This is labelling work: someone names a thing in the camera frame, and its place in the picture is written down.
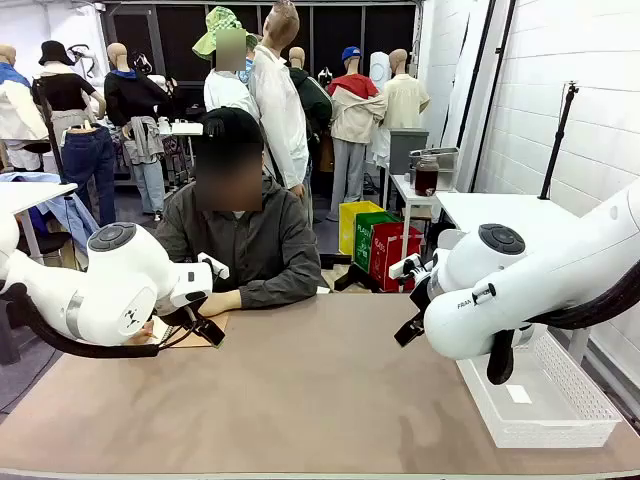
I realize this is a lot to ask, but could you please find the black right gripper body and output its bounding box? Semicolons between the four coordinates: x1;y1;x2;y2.
408;272;436;326

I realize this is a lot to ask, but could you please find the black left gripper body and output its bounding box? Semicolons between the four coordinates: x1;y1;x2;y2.
158;293;207;327

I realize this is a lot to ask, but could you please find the brown spiral notebook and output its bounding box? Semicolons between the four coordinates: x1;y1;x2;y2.
149;312;230;350

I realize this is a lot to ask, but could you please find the person's left forearm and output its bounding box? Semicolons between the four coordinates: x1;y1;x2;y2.
238;272;324;310

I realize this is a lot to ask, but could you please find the person's left hand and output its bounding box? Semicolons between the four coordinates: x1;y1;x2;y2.
198;290;243;318

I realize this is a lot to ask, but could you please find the person's right hand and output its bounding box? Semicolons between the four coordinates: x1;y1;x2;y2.
128;319;157;346

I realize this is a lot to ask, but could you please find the red recycling bag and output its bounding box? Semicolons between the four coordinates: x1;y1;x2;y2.
368;222;425;294

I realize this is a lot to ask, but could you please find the black chair base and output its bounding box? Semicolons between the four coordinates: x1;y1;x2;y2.
319;252;381;293

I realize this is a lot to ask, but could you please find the green recycling bag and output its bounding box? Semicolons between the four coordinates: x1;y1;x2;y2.
353;211;401;275

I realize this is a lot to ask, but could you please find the yellow recycling bag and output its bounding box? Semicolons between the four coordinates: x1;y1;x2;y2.
338;200;385;256

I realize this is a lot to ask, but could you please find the person in grey jacket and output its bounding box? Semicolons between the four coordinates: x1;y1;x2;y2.
154;107;324;311

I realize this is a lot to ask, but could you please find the small white side table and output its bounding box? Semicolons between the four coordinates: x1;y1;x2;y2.
389;172;459;261

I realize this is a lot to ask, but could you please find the white desk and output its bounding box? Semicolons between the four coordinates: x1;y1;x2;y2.
0;182;80;266
435;191;586;251

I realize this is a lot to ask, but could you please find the glass jar dark liquid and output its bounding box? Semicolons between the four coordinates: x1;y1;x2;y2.
414;154;440;197

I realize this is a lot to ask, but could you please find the small white label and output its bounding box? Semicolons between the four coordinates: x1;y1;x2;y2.
504;383;534;405

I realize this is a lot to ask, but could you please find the metal tray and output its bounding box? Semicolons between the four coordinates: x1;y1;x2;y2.
408;146;460;192

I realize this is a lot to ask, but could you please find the blue cloth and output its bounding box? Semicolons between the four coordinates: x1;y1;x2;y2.
0;171;100;241

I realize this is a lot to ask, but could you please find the grey bin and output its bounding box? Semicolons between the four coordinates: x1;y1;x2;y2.
388;128;430;176

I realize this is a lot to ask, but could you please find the grey step stool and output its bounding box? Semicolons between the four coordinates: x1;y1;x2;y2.
0;299;24;366

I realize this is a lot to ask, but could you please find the white plastic mesh basket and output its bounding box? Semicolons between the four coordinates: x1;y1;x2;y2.
456;324;624;450

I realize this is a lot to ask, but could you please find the black cap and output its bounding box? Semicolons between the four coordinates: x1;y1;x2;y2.
198;106;265;154

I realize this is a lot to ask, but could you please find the mannequin cream shirt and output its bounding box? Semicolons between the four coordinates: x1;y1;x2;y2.
382;48;432;132

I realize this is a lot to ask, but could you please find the mannequin blue cap red jacket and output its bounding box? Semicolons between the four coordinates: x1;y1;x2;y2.
327;45;388;222

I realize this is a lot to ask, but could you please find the mannequin dark green jacket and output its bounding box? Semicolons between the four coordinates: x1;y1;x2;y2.
288;46;334;151

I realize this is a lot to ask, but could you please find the mannequin black sweater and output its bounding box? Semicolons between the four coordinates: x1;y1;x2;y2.
103;42;172;216

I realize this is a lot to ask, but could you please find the mannequin green checked hat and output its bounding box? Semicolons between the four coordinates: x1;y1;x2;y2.
192;5;262;124

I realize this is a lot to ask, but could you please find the tall mannequin white shirt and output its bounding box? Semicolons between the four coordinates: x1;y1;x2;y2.
248;0;312;201

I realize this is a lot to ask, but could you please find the white oval device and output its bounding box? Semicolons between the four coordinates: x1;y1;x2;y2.
369;51;393;92

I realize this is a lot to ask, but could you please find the mannequin black bucket hat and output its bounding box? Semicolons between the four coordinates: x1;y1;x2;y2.
31;40;117;227

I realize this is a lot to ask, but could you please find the mannequin blue white jacket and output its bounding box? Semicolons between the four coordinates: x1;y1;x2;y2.
0;43;50;171

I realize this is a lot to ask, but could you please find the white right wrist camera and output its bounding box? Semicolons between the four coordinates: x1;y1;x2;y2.
388;253;422;280

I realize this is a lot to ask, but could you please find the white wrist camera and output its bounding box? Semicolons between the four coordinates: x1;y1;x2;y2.
197;252;231;281
388;253;422;280

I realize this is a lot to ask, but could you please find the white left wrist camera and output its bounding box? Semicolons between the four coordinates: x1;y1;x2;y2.
197;252;231;281

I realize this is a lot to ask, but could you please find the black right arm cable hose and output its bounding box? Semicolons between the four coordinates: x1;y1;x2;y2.
486;259;640;386

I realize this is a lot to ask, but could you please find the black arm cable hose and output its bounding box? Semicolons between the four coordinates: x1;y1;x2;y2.
0;282;162;360
486;259;640;386

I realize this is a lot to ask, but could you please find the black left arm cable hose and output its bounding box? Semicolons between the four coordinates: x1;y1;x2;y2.
0;282;162;360

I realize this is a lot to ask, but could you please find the black wall pole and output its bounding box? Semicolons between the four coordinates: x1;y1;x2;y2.
458;0;497;149
486;0;517;147

